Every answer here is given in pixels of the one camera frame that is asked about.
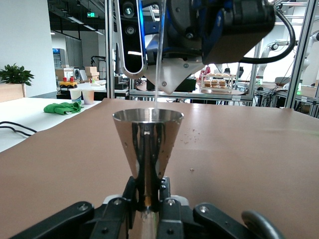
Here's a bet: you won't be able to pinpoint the black table cable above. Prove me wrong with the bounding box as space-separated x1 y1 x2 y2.
0 120 38 137

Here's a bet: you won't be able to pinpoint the green plant wooden planter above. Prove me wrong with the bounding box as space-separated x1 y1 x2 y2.
0 63 35 103

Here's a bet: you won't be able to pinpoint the paper cup purple print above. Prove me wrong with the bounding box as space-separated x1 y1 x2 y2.
81 89 96 106

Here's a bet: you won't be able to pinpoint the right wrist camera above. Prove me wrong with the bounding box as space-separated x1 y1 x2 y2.
113 0 148 80

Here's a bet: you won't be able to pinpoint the steel double jigger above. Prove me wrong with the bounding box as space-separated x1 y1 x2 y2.
112 108 185 239

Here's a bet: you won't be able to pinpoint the rack with bread buns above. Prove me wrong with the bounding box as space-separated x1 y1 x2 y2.
200 71 237 94

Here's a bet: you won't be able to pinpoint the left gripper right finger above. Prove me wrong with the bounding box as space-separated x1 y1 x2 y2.
156 176 250 239

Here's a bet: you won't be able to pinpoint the yellow box red buttons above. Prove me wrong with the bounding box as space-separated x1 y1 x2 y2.
59 77 78 89

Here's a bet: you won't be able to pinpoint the brown table mat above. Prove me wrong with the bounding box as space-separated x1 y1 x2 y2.
0 97 319 239

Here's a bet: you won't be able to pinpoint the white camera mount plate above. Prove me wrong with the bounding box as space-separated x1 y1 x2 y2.
143 58 208 95

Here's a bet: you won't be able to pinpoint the green cloth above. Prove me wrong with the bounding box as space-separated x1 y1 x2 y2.
43 101 85 116

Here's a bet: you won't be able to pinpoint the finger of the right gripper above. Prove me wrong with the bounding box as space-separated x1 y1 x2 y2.
165 0 222 54

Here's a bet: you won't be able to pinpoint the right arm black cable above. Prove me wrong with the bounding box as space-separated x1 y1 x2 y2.
239 8 297 64

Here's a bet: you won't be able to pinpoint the paper cup green print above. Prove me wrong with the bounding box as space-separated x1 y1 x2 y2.
69 89 83 106

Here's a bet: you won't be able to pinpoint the aluminium cell frame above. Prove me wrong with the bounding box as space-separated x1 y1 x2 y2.
103 0 319 118

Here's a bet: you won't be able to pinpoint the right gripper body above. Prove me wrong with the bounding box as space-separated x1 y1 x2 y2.
203 0 276 64

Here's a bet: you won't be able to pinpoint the blue display fridge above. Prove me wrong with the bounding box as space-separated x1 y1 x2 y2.
51 48 66 68

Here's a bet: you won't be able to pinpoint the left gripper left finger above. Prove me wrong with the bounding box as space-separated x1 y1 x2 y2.
11 176 138 239

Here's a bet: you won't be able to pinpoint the cardboard boxes stack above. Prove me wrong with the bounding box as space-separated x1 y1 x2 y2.
84 66 100 82

